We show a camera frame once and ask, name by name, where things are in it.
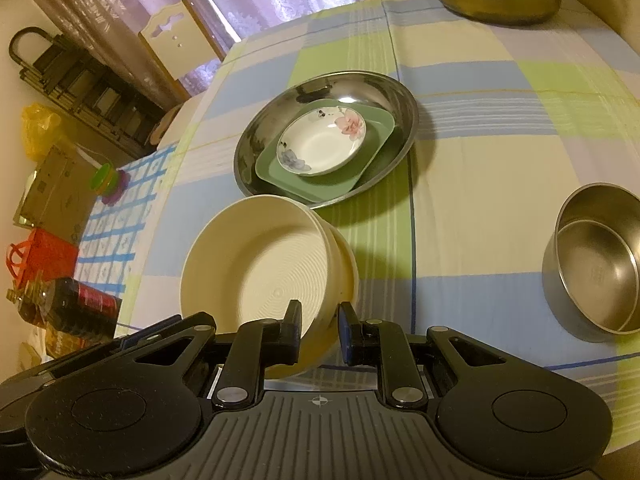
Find large stainless steel plate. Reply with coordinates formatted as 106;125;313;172
234;71;420;210

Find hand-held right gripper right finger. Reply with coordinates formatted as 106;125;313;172
337;301;506;409

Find dark bottle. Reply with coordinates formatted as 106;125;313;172
37;277;123;346

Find cardboard box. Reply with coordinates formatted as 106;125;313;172
12;142;101;243

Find red basket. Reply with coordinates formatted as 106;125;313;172
5;227;81;291

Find small floral saucer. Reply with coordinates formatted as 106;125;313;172
276;108;368;177

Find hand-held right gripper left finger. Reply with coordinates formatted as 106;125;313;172
120;300;305;409

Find green square plate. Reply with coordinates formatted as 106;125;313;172
255;105;397;202

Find amber oil bottle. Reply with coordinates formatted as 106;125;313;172
6;280;53;323

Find stainless steel bowl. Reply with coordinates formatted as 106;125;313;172
541;182;640;343

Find black folding ladder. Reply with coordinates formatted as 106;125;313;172
7;27;168;158

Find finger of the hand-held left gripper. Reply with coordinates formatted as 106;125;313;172
50;314;183;378

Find blue patterned white cloth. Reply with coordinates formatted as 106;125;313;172
75;142;178;311

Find yellow plastic bag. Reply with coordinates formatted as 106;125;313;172
20;104;66;161

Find cream plastic bowl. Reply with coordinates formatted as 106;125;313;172
180;196;358;380

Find white wooden chair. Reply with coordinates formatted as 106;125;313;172
137;0;228;146

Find colourful stacking cups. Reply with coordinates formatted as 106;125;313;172
96;161;132;206

